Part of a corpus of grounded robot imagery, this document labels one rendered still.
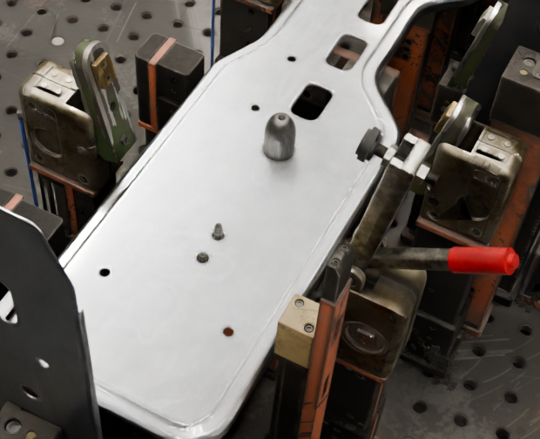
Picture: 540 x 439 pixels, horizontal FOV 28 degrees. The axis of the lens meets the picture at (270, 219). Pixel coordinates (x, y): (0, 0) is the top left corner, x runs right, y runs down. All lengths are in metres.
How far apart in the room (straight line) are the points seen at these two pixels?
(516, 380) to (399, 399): 0.15
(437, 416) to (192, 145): 0.44
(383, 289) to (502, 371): 0.42
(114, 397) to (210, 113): 0.34
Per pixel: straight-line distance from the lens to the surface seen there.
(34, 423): 0.86
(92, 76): 1.05
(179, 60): 1.21
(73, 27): 1.68
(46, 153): 1.17
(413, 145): 0.85
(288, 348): 0.94
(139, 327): 0.98
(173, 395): 0.95
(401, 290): 0.96
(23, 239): 0.65
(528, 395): 1.35
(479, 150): 1.05
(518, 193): 1.16
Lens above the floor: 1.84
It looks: 53 degrees down
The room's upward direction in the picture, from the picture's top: 5 degrees clockwise
